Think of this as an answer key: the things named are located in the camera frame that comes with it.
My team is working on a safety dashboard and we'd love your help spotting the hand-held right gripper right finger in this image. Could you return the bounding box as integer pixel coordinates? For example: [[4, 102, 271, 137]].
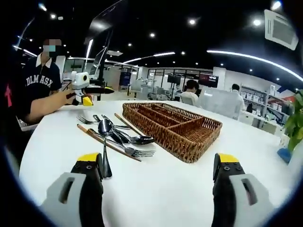
[[212, 153, 276, 227]]

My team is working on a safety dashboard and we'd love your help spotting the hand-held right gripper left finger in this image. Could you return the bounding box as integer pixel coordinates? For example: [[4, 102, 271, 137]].
[[39, 152, 106, 227]]

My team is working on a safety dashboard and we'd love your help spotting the silver fork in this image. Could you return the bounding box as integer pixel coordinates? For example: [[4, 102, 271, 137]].
[[88, 128, 156, 158], [76, 115, 130, 130]]

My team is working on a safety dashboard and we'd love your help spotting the brown wooden chopstick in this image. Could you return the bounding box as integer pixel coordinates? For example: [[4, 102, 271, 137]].
[[114, 113, 143, 138], [77, 124, 142, 163]]

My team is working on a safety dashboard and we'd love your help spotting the silver spoon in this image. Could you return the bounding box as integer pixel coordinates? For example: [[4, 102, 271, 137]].
[[98, 118, 113, 180], [111, 129, 155, 145]]

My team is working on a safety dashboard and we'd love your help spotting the brown wicker storage slots tray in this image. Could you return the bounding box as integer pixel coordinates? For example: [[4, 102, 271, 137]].
[[122, 102, 223, 164]]

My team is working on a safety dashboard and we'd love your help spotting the white storage shelf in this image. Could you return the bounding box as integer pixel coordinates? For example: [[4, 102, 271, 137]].
[[240, 84, 292, 119]]

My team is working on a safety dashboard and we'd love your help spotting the person's left hand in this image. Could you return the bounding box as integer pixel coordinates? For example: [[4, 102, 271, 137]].
[[58, 90, 74, 105]]

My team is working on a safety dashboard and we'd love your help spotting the black light stand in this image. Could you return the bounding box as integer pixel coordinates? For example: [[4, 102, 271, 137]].
[[89, 0, 130, 101]]

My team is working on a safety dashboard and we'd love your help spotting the dark blue banner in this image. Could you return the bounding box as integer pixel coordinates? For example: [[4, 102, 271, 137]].
[[119, 70, 132, 87]]

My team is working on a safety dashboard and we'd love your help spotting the blue packet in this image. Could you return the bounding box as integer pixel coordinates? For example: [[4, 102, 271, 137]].
[[276, 148, 292, 164]]

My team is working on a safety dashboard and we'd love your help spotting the long ceiling light strip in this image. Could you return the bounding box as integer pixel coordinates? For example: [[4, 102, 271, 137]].
[[206, 49, 303, 82], [123, 51, 176, 64]]

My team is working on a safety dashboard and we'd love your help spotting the black screen on stand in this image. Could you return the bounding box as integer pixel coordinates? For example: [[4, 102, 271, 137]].
[[167, 75, 182, 90]]

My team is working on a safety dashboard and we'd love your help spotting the white monitor back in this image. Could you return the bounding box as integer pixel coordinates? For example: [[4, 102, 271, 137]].
[[197, 88, 240, 119]]

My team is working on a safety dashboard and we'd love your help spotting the potted green plant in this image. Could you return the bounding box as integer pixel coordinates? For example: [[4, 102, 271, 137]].
[[283, 89, 303, 166]]

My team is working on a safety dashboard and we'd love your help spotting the group of ceiling spotlights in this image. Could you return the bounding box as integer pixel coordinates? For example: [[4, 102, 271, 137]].
[[37, 1, 282, 67]]

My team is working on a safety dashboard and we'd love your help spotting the white ceiling air vent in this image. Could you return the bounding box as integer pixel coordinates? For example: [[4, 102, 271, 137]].
[[264, 9, 299, 51]]

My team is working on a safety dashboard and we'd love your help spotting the dark wall screen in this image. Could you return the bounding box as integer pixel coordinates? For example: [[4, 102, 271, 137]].
[[198, 72, 220, 87]]

